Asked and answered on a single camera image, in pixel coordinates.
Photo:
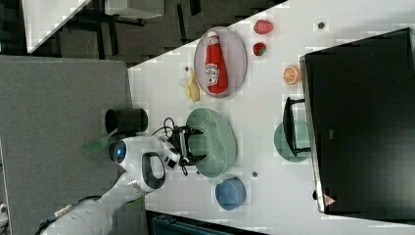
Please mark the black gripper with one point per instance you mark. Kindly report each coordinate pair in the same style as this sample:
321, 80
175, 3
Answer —
179, 142

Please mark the green oval plastic strainer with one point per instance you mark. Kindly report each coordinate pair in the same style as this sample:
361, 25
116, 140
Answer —
217, 143

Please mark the yellow toy banana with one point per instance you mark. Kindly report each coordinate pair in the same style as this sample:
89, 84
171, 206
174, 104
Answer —
190, 85

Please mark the black cylinder cup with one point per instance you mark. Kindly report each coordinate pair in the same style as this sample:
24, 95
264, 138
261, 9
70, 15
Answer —
126, 121

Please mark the blue plastic cup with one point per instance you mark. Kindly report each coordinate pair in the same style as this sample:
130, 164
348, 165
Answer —
230, 194

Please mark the red ketchup bottle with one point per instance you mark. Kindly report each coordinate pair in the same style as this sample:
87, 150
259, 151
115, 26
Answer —
215, 70

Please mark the green marker tape piece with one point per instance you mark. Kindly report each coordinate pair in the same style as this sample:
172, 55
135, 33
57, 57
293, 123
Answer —
140, 200

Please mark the dark teal bin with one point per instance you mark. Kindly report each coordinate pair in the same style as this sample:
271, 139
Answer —
167, 225

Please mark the green round plate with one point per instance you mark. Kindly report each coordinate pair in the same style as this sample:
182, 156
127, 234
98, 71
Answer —
302, 141

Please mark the small red strawberry toy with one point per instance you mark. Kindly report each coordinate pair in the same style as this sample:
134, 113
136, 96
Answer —
259, 49

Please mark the orange slice toy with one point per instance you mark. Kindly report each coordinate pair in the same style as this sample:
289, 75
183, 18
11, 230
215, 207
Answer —
291, 75

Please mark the large red strawberry toy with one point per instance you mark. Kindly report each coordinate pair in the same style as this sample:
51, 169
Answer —
263, 27

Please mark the grey foam mat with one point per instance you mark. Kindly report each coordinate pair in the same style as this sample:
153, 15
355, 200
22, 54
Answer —
49, 108

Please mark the black toaster oven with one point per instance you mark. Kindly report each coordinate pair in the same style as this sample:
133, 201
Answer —
360, 109

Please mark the white background table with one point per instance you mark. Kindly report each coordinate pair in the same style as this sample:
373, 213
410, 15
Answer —
42, 18

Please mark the black oven door handle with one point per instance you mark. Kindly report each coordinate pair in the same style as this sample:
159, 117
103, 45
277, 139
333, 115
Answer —
289, 127

